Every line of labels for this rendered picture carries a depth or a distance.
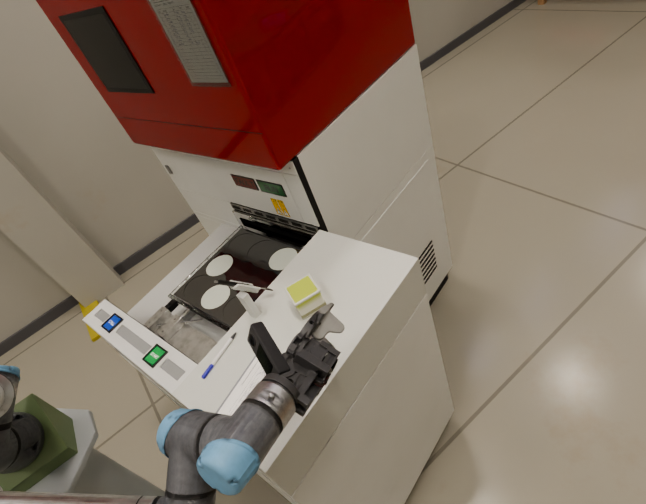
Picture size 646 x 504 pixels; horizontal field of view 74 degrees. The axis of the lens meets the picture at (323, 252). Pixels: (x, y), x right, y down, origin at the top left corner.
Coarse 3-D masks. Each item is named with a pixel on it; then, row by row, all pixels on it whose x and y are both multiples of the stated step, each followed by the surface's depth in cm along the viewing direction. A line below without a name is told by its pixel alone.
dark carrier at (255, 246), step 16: (240, 240) 155; (256, 240) 152; (272, 240) 149; (240, 256) 148; (256, 256) 145; (224, 272) 145; (240, 272) 142; (256, 272) 139; (272, 272) 137; (192, 288) 144; (208, 288) 141; (192, 304) 138; (224, 304) 133; (240, 304) 131; (224, 320) 128
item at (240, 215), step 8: (240, 216) 162; (248, 216) 157; (256, 216) 155; (240, 224) 167; (248, 224) 165; (264, 224) 154; (272, 224) 150; (280, 224) 147; (256, 232) 163; (264, 232) 158; (272, 232) 157; (296, 232) 143; (304, 232) 140; (312, 232) 138; (280, 240) 155; (288, 240) 151; (296, 240) 149
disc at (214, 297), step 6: (210, 288) 141; (216, 288) 140; (222, 288) 139; (228, 288) 138; (204, 294) 140; (210, 294) 139; (216, 294) 138; (222, 294) 137; (228, 294) 136; (204, 300) 137; (210, 300) 137; (216, 300) 136; (222, 300) 135; (204, 306) 135; (210, 306) 135; (216, 306) 134
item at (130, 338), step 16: (112, 304) 141; (96, 320) 138; (128, 320) 133; (112, 336) 130; (128, 336) 128; (144, 336) 125; (128, 352) 123; (144, 352) 121; (176, 352) 117; (144, 368) 116; (160, 368) 114; (176, 368) 113; (192, 368) 111; (160, 384) 111; (176, 384) 109
